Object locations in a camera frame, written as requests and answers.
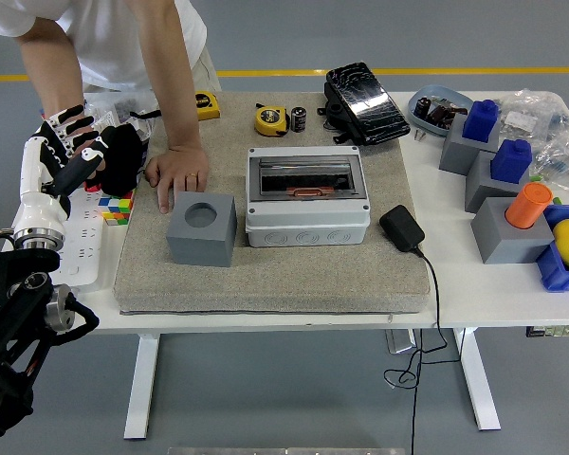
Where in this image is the silver box under table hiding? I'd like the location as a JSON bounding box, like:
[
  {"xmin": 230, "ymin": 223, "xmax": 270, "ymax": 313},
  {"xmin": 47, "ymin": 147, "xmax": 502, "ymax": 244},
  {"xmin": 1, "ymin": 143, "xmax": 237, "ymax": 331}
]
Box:
[{"xmin": 385, "ymin": 329, "xmax": 417, "ymax": 355}]

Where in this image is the white table leg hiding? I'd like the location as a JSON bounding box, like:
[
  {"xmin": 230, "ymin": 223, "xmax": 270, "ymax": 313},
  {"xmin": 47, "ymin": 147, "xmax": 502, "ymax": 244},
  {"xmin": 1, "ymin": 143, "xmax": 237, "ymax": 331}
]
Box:
[
  {"xmin": 123, "ymin": 333, "xmax": 161, "ymax": 440},
  {"xmin": 452, "ymin": 327, "xmax": 503, "ymax": 432}
]

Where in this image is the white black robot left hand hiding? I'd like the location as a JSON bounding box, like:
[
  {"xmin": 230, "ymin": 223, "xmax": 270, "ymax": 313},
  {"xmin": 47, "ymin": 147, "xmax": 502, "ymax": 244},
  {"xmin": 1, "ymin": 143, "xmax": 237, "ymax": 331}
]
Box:
[{"xmin": 12, "ymin": 104, "xmax": 111, "ymax": 233}]

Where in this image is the blue plastic block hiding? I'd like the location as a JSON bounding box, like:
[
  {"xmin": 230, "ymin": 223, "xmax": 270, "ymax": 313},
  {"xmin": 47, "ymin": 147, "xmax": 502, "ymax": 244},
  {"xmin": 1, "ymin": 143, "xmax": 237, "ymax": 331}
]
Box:
[
  {"xmin": 462, "ymin": 99, "xmax": 500, "ymax": 142},
  {"xmin": 490, "ymin": 138, "xmax": 533, "ymax": 185}
]

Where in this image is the multicoloured puzzle cube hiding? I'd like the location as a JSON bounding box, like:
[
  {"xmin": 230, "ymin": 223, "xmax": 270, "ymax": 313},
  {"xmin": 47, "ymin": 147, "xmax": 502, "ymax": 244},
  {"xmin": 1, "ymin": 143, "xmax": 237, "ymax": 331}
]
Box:
[{"xmin": 97, "ymin": 189, "xmax": 137, "ymax": 227}]

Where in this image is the white socket package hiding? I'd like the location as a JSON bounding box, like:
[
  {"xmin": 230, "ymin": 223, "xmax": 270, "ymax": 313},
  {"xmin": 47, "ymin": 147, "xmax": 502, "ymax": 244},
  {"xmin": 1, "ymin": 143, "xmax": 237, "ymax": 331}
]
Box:
[{"xmin": 92, "ymin": 111, "xmax": 119, "ymax": 133}]

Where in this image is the grey plastic junction box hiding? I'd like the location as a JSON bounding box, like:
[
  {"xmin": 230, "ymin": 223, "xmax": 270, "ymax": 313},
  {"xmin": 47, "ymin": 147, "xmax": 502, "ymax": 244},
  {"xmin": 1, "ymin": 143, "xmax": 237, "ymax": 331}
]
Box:
[{"xmin": 244, "ymin": 145, "xmax": 372, "ymax": 248}]

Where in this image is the blue plastic bin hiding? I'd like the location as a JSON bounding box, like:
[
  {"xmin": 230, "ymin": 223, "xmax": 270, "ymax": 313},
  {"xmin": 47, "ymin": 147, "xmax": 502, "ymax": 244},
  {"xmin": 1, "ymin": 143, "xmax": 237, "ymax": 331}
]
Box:
[{"xmin": 535, "ymin": 203, "xmax": 569, "ymax": 294}]

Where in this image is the smoky transparent box lid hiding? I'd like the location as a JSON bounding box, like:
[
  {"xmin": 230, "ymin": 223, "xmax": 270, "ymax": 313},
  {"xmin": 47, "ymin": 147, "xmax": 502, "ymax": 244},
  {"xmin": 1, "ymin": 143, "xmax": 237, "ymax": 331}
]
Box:
[{"xmin": 248, "ymin": 154, "xmax": 361, "ymax": 203}]

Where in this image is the clear bag of parts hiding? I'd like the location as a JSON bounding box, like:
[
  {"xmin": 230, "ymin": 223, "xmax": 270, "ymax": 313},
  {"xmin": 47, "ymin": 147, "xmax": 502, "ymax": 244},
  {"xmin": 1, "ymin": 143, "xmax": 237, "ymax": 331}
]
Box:
[
  {"xmin": 83, "ymin": 92, "xmax": 154, "ymax": 143},
  {"xmin": 497, "ymin": 88, "xmax": 569, "ymax": 143},
  {"xmin": 530, "ymin": 125, "xmax": 569, "ymax": 193}
]

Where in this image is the black adapter cord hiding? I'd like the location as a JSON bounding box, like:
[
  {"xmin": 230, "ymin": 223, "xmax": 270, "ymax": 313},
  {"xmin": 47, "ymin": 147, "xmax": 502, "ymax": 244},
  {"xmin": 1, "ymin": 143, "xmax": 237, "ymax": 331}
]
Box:
[{"xmin": 383, "ymin": 246, "xmax": 450, "ymax": 455}]

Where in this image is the person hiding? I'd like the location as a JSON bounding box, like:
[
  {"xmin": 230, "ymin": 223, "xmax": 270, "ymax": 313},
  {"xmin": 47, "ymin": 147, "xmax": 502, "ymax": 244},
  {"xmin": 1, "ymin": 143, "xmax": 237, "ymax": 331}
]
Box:
[{"xmin": 0, "ymin": 0, "xmax": 224, "ymax": 94}]

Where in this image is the grey holder block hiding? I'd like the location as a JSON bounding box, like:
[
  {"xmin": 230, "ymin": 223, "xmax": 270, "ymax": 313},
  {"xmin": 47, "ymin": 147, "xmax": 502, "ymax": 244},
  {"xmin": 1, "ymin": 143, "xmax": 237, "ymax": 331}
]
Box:
[
  {"xmin": 464, "ymin": 150, "xmax": 532, "ymax": 213},
  {"xmin": 438, "ymin": 113, "xmax": 502, "ymax": 176},
  {"xmin": 471, "ymin": 196, "xmax": 556, "ymax": 265},
  {"xmin": 165, "ymin": 191, "xmax": 238, "ymax": 268}
]

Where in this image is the person's left hand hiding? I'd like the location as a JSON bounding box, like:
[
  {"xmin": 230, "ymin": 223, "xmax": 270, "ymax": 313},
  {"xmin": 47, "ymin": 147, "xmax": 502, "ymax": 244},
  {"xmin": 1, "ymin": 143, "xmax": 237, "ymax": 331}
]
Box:
[{"xmin": 144, "ymin": 144, "xmax": 210, "ymax": 215}]

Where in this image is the black power adapter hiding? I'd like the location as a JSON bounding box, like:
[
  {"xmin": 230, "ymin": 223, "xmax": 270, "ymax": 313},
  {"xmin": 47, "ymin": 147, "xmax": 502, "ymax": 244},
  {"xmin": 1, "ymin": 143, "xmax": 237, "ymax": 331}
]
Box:
[{"xmin": 378, "ymin": 204, "xmax": 426, "ymax": 252}]

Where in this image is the white power strip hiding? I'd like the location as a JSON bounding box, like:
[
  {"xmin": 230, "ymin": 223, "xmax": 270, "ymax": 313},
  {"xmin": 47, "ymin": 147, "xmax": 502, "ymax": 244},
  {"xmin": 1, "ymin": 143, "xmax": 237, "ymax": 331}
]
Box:
[{"xmin": 46, "ymin": 189, "xmax": 106, "ymax": 288}]

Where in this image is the yellow round tape measure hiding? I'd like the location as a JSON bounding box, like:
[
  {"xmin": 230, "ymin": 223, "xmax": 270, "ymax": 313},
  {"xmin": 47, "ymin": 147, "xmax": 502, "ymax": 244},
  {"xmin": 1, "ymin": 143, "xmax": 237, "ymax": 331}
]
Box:
[{"xmin": 254, "ymin": 104, "xmax": 290, "ymax": 137}]

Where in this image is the light blue tray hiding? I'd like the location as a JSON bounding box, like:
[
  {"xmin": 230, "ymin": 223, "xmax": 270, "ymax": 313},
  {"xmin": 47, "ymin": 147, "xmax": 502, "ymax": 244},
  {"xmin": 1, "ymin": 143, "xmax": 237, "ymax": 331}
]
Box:
[{"xmin": 407, "ymin": 83, "xmax": 475, "ymax": 138}]

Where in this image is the shiny black case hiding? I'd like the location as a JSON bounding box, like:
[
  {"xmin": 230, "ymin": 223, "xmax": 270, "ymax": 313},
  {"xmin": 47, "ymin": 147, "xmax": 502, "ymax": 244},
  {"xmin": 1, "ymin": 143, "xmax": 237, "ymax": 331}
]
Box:
[{"xmin": 317, "ymin": 61, "xmax": 412, "ymax": 147}]

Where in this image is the yellow tape measure with strap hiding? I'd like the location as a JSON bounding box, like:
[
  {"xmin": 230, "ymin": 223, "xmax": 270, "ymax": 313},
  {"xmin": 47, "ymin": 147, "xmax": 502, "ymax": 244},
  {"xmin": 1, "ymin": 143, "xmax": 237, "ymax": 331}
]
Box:
[{"xmin": 128, "ymin": 90, "xmax": 222, "ymax": 120}]

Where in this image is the brown capacitor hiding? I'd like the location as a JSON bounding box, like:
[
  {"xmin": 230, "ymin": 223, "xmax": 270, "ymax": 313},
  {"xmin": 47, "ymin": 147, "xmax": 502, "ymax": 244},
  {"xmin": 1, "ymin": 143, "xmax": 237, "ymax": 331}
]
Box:
[{"xmin": 428, "ymin": 104, "xmax": 451, "ymax": 130}]

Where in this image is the black cloth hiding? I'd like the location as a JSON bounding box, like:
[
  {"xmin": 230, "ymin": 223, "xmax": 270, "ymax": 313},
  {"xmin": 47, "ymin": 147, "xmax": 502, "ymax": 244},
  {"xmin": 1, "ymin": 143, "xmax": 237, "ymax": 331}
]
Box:
[{"xmin": 87, "ymin": 123, "xmax": 146, "ymax": 196}]

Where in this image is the grey-brown mat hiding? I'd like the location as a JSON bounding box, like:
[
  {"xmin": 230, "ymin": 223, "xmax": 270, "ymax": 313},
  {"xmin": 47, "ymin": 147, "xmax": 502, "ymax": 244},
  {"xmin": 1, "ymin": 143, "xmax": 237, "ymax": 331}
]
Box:
[{"xmin": 112, "ymin": 91, "xmax": 431, "ymax": 315}]

